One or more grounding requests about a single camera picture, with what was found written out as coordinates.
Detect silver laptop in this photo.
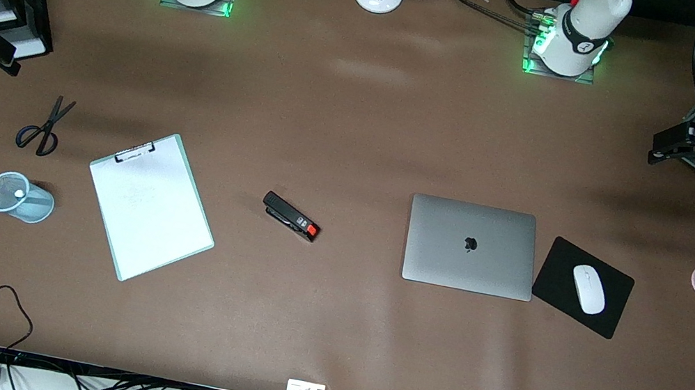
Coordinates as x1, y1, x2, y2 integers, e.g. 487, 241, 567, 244
399, 193, 547, 303

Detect black scissors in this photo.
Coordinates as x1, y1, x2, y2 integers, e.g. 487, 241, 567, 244
13, 89, 78, 162

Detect light blue mesh cup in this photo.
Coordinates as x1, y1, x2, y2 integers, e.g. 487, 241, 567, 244
0, 169, 60, 227

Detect white computer mouse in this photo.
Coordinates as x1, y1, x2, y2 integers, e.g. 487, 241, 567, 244
565, 263, 612, 318

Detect black mouse pad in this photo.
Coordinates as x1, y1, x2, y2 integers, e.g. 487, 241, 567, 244
525, 233, 641, 343

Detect mint clipboard with white paper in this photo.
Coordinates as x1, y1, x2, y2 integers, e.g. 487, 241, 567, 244
71, 120, 233, 296

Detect black stapler with red tip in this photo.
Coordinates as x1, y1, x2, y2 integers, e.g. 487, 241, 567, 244
257, 189, 325, 244

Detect black base cable bundle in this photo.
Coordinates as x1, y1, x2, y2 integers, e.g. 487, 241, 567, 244
414, 0, 561, 36

